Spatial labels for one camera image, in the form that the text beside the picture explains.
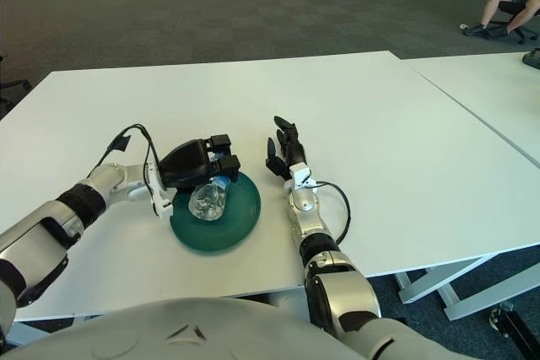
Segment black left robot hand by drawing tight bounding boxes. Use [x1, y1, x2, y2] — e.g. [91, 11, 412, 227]
[145, 134, 241, 220]

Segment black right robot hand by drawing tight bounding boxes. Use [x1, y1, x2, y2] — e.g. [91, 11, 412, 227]
[264, 115, 316, 192]

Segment clear plastic water bottle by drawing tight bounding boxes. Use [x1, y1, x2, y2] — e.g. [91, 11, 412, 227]
[187, 151, 232, 221]

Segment green round plate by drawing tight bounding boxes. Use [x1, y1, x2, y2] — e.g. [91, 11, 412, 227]
[169, 169, 262, 256]

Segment grey robot torso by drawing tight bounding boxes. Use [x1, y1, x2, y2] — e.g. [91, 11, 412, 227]
[0, 297, 486, 360]

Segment black office chair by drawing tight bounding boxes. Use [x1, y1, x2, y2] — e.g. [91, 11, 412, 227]
[0, 55, 31, 108]

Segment black bag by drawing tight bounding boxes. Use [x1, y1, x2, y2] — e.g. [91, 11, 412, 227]
[521, 48, 540, 69]

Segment black swivel chair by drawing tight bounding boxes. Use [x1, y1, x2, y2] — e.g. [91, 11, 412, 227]
[480, 0, 537, 45]

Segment black wheeled stand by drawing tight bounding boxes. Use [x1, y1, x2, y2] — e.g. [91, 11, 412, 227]
[488, 299, 540, 360]

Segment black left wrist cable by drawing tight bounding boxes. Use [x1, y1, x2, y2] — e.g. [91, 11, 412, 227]
[86, 123, 170, 213]

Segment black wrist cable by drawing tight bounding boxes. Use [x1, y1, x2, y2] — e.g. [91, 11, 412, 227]
[86, 123, 170, 213]
[314, 180, 351, 245]

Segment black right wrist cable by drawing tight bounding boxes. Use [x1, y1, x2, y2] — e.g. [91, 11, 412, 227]
[314, 180, 351, 245]

